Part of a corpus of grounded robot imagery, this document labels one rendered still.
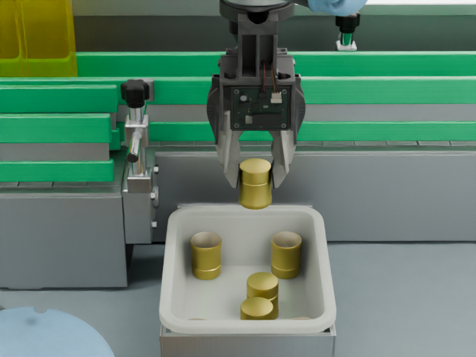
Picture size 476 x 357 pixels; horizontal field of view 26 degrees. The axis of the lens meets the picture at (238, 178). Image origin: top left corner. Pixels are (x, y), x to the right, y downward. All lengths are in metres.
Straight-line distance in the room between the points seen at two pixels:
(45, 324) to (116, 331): 0.40
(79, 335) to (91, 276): 0.46
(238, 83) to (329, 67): 0.32
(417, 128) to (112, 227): 0.37
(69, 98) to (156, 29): 0.23
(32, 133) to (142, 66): 0.20
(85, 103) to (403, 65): 0.39
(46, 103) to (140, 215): 0.17
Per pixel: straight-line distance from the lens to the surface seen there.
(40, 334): 0.74
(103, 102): 1.18
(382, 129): 1.22
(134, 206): 1.14
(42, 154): 1.14
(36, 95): 1.19
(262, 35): 0.94
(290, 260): 1.16
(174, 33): 1.37
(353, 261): 1.25
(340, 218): 1.26
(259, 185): 1.07
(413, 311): 1.18
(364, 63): 1.27
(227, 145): 1.02
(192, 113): 1.21
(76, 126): 1.12
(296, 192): 1.23
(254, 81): 0.96
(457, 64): 1.29
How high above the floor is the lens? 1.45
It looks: 30 degrees down
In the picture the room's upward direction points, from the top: straight up
